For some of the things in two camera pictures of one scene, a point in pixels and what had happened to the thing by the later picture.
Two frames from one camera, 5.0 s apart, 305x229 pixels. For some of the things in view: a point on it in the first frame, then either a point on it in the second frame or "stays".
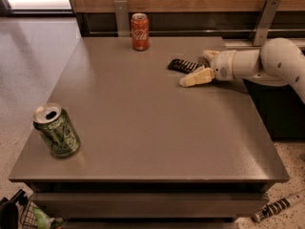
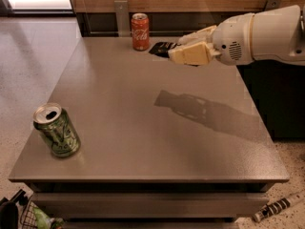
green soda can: [52, 125] stays
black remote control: [183, 66] → [162, 49]
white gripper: [222, 65] → [233, 38]
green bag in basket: [44, 221] stays
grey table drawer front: [152, 205] stays
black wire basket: [18, 213] stays
